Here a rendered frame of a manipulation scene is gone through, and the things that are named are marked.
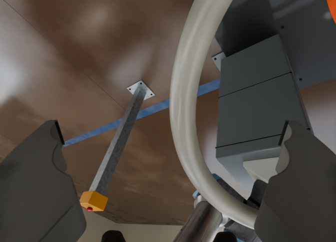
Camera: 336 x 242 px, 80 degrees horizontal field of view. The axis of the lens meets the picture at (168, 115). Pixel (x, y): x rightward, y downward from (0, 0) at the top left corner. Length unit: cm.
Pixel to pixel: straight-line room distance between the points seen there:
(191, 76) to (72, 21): 167
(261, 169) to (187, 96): 80
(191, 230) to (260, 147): 44
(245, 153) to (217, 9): 82
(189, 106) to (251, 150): 76
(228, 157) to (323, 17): 101
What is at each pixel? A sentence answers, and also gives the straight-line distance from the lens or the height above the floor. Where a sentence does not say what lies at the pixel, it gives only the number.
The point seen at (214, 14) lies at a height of 119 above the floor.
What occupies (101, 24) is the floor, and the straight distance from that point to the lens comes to 172.
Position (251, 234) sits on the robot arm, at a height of 113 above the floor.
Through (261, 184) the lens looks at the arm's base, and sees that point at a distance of 100.
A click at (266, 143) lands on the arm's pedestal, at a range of 95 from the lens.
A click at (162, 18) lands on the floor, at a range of 153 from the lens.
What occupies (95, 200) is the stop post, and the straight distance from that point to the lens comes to 138.
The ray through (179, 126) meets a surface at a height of 123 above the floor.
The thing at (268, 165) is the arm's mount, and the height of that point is 89.
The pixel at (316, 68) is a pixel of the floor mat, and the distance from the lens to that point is 177.
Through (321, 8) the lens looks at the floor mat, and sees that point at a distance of 155.
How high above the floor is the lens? 137
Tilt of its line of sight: 40 degrees down
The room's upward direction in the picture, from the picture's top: 165 degrees counter-clockwise
